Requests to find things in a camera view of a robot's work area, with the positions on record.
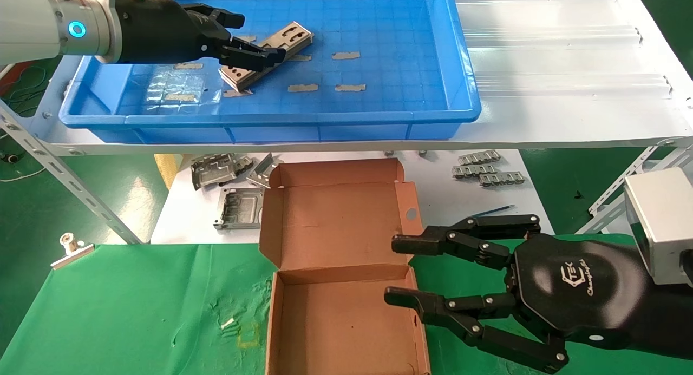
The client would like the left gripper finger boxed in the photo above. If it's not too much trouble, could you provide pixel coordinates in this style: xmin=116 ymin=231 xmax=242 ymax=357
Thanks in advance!
xmin=181 ymin=3 xmax=245 ymax=38
xmin=219 ymin=38 xmax=286 ymax=71

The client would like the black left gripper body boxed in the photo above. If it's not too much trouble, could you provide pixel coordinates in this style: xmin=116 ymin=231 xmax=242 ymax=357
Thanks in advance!
xmin=111 ymin=0 xmax=231 ymax=64

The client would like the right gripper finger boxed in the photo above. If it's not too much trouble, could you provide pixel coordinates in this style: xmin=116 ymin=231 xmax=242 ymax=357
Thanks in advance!
xmin=384 ymin=287 xmax=569 ymax=374
xmin=391 ymin=214 xmax=542 ymax=272

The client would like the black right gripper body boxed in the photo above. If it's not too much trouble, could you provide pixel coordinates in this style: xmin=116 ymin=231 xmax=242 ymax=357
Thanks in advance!
xmin=506 ymin=239 xmax=693 ymax=359

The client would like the silver metal shield plate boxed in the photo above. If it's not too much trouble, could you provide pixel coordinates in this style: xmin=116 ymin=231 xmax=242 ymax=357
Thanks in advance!
xmin=219 ymin=21 xmax=313 ymax=87

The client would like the brown cardboard box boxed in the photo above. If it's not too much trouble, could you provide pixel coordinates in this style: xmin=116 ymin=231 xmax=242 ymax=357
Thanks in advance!
xmin=259 ymin=159 xmax=431 ymax=375

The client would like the blue plastic tray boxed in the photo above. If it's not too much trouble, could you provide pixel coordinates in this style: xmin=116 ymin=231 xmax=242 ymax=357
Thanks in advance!
xmin=58 ymin=0 xmax=482 ymax=144

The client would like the clear tape patch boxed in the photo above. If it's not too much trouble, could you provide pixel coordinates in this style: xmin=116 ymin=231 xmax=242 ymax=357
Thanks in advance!
xmin=145 ymin=67 xmax=209 ymax=115

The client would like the toothed grey metal strip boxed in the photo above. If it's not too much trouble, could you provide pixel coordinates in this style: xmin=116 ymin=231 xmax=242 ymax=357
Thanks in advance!
xmin=479 ymin=172 xmax=526 ymax=187
xmin=458 ymin=150 xmax=501 ymax=165
xmin=452 ymin=165 xmax=499 ymax=179

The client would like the angled grey metal part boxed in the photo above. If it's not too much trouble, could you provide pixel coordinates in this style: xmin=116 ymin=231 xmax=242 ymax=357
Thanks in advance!
xmin=246 ymin=153 xmax=283 ymax=189

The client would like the white metal shelf rack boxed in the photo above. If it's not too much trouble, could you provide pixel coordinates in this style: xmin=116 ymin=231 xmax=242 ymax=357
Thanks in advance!
xmin=0 ymin=0 xmax=693 ymax=246

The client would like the silver binder clip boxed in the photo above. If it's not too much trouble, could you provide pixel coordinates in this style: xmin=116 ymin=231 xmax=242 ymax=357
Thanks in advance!
xmin=50 ymin=233 xmax=95 ymax=271

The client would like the green table cloth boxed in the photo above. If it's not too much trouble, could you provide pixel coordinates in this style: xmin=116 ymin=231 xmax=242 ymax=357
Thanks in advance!
xmin=0 ymin=234 xmax=693 ymax=375

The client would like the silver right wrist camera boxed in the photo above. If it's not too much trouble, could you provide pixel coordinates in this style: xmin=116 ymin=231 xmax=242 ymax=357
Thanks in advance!
xmin=624 ymin=167 xmax=693 ymax=286

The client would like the white floor cable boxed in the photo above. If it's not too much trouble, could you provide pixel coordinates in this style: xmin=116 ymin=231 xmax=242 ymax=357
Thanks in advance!
xmin=0 ymin=165 xmax=47 ymax=183

